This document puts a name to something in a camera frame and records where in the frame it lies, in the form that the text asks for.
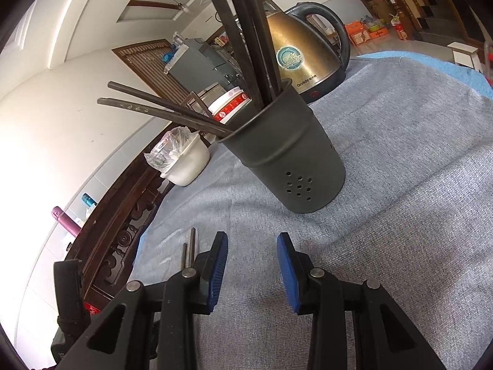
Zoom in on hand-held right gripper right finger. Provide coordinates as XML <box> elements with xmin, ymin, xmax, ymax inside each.
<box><xmin>276</xmin><ymin>232</ymin><xmax>449</xmax><ymax>370</ymax></box>

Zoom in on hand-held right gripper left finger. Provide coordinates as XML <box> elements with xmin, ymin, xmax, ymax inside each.
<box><xmin>75</xmin><ymin>231</ymin><xmax>229</xmax><ymax>370</ymax></box>

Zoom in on grey perforated utensil holder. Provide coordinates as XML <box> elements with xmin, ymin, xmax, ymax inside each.
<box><xmin>216</xmin><ymin>78</ymin><xmax>346</xmax><ymax>215</ymax></box>

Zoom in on bundle of dark chopsticks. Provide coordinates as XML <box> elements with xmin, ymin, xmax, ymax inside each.
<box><xmin>97</xmin><ymin>0</ymin><xmax>285</xmax><ymax>139</ymax></box>

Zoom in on purple thermos bottle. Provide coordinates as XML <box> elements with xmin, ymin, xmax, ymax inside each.
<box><xmin>51</xmin><ymin>206</ymin><xmax>82</xmax><ymax>238</ymax></box>

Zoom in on dark carved wooden bench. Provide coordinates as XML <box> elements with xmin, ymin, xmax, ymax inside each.
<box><xmin>63</xmin><ymin>121</ymin><xmax>214</xmax><ymax>309</ymax></box>

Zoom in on white basin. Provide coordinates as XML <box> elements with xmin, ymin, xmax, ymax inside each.
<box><xmin>159</xmin><ymin>133</ymin><xmax>211</xmax><ymax>187</ymax></box>

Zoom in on grey tablecloth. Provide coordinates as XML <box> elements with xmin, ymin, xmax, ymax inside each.
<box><xmin>133</xmin><ymin>56</ymin><xmax>493</xmax><ymax>370</ymax></box>

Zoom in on clear plastic bag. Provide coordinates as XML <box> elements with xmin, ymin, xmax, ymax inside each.
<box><xmin>144</xmin><ymin>126</ymin><xmax>202</xmax><ymax>175</ymax></box>

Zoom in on stack of red white bowls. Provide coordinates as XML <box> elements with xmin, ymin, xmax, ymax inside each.
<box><xmin>209</xmin><ymin>88</ymin><xmax>252</xmax><ymax>125</ymax></box>

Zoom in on wooden dining chair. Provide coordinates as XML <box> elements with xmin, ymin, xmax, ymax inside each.
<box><xmin>180</xmin><ymin>91</ymin><xmax>213</xmax><ymax>119</ymax></box>

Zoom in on grey refrigerator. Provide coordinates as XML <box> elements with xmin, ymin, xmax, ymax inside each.
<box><xmin>169</xmin><ymin>38</ymin><xmax>241</xmax><ymax>99</ymax></box>

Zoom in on wooden door with bamboo curtain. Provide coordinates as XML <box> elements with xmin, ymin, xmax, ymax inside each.
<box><xmin>111</xmin><ymin>39</ymin><xmax>190</xmax><ymax>115</ymax></box>

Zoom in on bronze electric kettle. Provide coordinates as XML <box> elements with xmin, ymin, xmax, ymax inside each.
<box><xmin>263</xmin><ymin>0</ymin><xmax>352</xmax><ymax>105</ymax></box>

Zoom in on orange cardboard boxes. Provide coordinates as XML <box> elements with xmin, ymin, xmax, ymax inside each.
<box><xmin>344</xmin><ymin>18</ymin><xmax>390</xmax><ymax>46</ymax></box>

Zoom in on blue table cover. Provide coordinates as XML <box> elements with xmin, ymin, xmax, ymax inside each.
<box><xmin>133</xmin><ymin>51</ymin><xmax>493</xmax><ymax>265</ymax></box>

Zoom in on small white stool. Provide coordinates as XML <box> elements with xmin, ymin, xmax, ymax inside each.
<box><xmin>447</xmin><ymin>42</ymin><xmax>488</xmax><ymax>75</ymax></box>

